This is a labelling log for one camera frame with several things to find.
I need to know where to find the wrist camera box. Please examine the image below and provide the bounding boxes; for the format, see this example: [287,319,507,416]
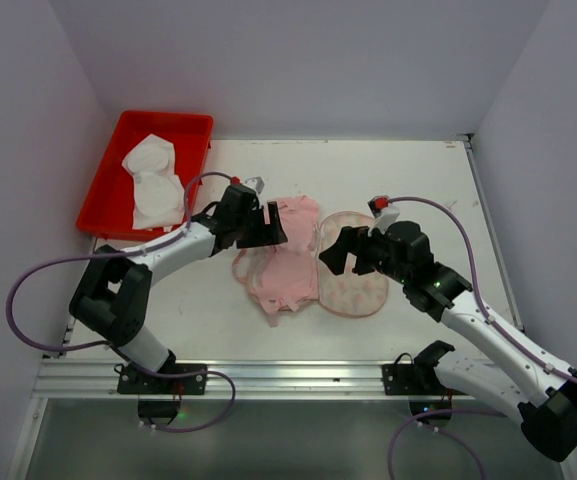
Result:
[368,196,400,235]
[231,176,265,195]

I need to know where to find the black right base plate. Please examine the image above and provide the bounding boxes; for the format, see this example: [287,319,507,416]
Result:
[380,354,449,396]

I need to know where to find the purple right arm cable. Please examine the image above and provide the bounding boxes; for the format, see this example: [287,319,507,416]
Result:
[387,195,577,480]

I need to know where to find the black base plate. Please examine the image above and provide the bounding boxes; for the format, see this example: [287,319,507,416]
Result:
[114,363,207,396]
[380,354,449,396]

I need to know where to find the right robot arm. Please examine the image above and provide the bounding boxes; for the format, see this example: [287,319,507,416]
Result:
[319,221,577,462]

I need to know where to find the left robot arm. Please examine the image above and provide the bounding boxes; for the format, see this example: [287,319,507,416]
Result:
[69,184,287,377]

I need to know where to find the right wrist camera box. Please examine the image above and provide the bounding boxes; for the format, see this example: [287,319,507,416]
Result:
[368,196,400,235]

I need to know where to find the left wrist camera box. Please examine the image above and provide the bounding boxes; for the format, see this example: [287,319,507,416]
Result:
[231,176,265,195]

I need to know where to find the red plastic tray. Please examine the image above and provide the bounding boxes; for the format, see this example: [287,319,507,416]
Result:
[76,110,213,242]

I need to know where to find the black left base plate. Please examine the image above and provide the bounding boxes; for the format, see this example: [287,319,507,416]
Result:
[114,363,207,396]

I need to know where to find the aluminium front rail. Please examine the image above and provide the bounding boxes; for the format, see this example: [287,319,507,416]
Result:
[31,357,519,401]

